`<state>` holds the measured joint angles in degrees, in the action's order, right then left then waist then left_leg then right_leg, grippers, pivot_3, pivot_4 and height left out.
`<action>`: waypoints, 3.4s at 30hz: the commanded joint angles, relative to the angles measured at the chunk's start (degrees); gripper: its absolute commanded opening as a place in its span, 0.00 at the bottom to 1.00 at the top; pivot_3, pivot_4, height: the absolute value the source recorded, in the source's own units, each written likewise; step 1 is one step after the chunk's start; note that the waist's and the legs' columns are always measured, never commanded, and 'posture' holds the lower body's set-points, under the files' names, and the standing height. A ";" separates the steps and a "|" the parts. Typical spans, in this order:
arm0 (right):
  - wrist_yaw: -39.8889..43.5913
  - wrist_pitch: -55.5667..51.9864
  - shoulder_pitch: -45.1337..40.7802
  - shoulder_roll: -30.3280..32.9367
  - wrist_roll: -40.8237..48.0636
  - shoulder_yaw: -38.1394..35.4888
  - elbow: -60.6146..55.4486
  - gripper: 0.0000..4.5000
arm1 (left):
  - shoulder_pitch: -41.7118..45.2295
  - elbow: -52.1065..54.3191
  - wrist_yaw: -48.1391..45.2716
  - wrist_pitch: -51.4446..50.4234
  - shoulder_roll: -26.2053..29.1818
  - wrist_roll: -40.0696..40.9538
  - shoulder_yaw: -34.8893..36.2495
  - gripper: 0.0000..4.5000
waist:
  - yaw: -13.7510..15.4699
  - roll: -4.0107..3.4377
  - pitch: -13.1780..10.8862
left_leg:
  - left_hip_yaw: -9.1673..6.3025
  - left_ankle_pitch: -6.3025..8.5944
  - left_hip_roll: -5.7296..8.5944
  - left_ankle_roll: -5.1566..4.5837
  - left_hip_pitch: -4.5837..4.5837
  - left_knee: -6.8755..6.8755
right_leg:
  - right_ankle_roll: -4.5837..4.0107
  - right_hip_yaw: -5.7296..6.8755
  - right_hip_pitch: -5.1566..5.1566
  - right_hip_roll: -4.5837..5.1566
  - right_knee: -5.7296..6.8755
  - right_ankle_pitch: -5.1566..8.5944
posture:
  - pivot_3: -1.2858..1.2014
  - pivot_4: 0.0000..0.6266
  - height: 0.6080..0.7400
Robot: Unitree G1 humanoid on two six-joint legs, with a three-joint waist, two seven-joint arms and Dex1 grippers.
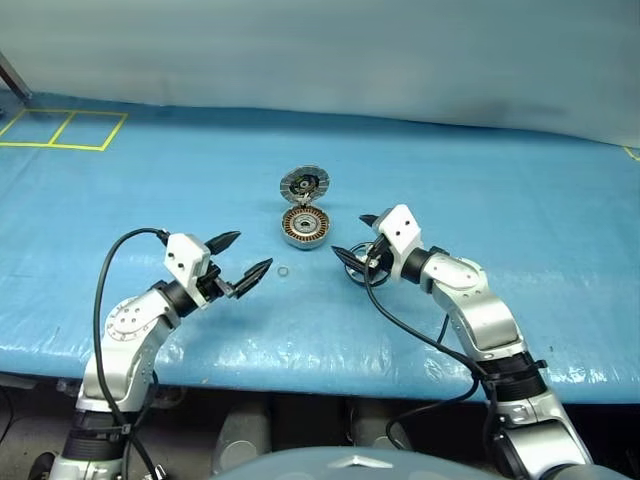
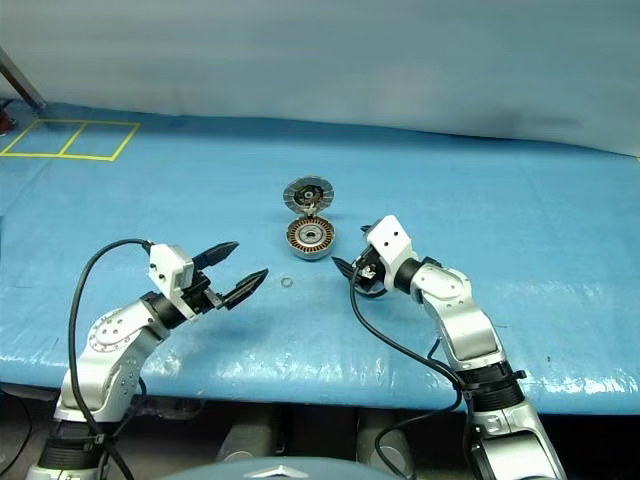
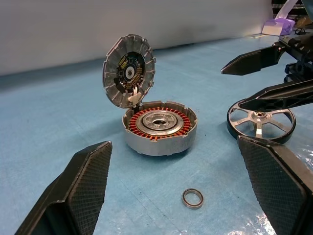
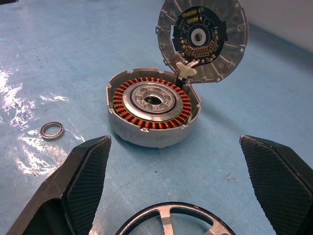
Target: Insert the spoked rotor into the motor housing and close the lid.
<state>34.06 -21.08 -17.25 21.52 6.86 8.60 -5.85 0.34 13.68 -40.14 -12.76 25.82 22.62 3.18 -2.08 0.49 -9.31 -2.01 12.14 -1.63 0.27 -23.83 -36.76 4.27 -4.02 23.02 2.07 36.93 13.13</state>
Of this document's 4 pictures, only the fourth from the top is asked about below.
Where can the silver motor base copper windings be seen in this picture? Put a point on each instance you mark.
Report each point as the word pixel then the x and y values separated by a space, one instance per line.
pixel 137 137

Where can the blue plastic table cover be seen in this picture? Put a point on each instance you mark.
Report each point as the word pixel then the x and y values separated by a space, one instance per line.
pixel 195 171

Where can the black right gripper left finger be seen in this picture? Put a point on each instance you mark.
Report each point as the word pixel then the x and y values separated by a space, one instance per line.
pixel 80 186

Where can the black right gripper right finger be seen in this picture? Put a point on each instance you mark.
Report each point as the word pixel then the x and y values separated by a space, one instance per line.
pixel 281 186

